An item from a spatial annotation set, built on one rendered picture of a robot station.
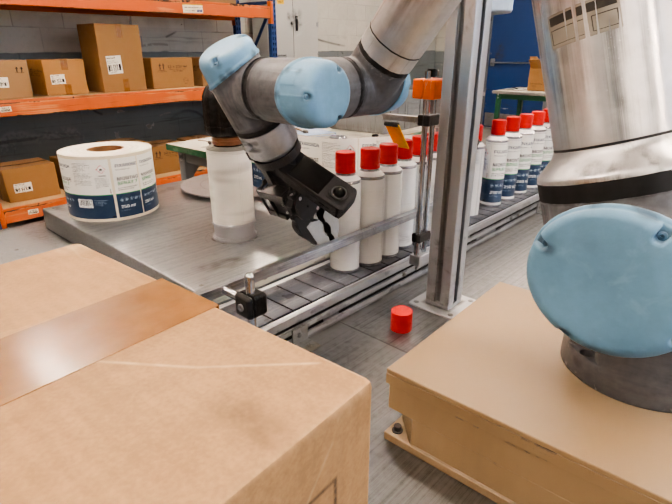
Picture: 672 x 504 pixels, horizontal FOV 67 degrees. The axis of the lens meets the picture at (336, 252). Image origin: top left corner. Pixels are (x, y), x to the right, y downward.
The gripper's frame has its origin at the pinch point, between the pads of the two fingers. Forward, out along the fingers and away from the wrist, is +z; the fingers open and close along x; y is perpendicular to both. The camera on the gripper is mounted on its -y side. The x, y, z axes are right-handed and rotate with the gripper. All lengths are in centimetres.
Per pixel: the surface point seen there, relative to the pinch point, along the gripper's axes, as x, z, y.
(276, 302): 13.8, -1.6, 0.1
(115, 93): -111, 66, 354
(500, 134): -54, 18, -1
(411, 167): -21.5, 0.4, -1.7
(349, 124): -137, 90, 140
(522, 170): -61, 34, -1
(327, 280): 4.4, 3.8, -0.3
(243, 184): -3.6, -5.0, 24.3
